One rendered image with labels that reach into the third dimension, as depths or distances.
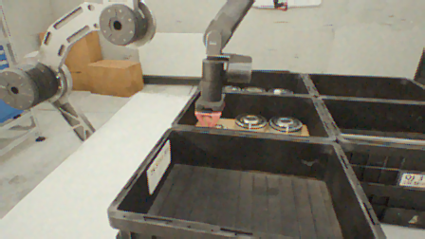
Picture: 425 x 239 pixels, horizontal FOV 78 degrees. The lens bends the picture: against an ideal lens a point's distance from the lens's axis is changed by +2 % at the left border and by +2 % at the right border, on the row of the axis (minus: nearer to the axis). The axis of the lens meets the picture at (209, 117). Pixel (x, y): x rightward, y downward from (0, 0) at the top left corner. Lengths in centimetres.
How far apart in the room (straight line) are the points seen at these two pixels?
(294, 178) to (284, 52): 332
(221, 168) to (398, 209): 43
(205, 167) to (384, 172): 42
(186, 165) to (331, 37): 352
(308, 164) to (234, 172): 18
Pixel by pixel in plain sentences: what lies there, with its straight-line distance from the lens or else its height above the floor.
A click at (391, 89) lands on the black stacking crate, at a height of 88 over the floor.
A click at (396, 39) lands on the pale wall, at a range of 434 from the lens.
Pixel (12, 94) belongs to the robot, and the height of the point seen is 86.
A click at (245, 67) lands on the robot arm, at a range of 65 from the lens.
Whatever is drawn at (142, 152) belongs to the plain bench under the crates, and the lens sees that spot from 101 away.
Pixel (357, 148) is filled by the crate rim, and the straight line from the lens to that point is 67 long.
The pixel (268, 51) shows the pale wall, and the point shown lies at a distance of 388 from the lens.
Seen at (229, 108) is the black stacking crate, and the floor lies 87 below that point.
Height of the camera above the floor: 122
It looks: 25 degrees down
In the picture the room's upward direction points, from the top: straight up
